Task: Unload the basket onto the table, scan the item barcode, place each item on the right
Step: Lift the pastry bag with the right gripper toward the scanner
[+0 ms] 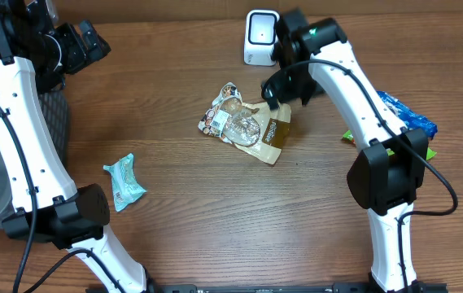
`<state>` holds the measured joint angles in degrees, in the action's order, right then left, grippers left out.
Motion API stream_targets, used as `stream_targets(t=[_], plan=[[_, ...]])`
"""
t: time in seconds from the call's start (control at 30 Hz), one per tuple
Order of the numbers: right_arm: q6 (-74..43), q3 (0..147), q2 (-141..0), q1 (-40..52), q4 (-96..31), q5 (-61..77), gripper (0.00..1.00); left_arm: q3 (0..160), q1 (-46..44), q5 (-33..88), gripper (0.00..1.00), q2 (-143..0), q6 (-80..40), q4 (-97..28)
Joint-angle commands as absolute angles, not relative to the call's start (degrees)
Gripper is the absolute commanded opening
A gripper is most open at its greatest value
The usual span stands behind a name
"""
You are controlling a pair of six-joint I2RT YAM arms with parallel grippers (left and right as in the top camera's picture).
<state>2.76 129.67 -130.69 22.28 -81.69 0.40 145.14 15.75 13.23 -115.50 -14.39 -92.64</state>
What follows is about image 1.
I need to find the beige brown cookie bag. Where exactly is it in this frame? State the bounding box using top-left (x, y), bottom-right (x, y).
top-left (198, 82), bottom-right (291, 165)

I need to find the blue snack bar wrapper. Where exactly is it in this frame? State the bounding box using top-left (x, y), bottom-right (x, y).
top-left (378, 91), bottom-right (438, 139)

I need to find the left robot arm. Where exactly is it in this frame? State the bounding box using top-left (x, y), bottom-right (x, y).
top-left (0, 1), bottom-right (153, 292)

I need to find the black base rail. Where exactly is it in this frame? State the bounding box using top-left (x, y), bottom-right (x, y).
top-left (85, 282), bottom-right (448, 293)

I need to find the light teal snack packet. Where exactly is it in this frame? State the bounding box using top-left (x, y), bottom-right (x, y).
top-left (103, 153), bottom-right (146, 212)

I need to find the green snack packet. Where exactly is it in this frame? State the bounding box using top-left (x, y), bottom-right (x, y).
top-left (342, 130), bottom-right (437, 160)

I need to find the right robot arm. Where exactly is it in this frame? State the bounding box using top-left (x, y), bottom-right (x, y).
top-left (261, 9), bottom-right (428, 292)

